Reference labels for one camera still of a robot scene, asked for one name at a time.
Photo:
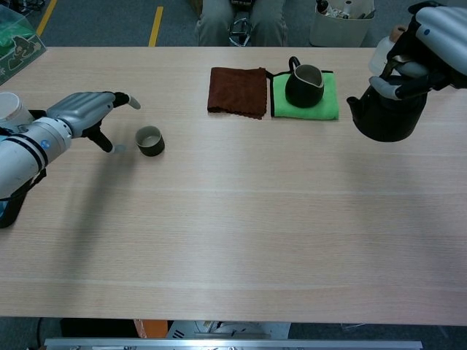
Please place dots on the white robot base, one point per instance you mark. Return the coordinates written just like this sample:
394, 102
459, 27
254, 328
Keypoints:
226, 330

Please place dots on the brown orange stool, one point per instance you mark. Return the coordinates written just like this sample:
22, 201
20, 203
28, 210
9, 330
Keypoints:
149, 328

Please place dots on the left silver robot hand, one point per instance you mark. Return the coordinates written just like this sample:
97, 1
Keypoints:
80, 109

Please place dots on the black tea pitcher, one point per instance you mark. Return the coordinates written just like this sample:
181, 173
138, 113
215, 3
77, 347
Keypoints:
303, 95

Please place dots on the small grey tea cup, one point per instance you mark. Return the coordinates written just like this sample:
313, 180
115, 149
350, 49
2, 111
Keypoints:
150, 146

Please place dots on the white paper cup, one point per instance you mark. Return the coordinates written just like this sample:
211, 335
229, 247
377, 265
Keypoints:
12, 109

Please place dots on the aluminium profile rail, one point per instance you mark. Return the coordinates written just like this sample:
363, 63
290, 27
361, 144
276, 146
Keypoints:
233, 344

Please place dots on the green printed box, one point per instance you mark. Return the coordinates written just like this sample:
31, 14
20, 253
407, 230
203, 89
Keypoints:
18, 43

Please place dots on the black handheld device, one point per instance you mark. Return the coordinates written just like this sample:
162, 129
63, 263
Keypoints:
241, 2

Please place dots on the frosted glass bottle wooden cap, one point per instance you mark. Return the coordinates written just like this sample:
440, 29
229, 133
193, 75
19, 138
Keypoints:
379, 54

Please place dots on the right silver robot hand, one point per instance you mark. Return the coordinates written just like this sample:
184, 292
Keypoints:
441, 40

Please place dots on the green cloth with black trim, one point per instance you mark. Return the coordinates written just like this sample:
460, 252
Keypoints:
306, 112

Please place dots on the brown folded cloth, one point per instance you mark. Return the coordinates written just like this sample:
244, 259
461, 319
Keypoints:
237, 91

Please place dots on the chrome metal frame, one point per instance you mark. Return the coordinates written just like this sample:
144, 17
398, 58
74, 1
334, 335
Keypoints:
239, 31

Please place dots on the seated person grey trousers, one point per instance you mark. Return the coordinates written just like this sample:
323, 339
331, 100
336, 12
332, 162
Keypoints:
215, 22

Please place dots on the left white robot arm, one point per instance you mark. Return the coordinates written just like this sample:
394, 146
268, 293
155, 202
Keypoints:
22, 160

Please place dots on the black plastic tray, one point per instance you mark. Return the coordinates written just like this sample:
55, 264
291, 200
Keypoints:
12, 217

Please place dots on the blue wet wipes pack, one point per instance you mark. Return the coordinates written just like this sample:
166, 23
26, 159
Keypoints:
1, 208

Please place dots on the beige storage bin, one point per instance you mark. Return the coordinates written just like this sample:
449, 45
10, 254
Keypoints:
339, 31

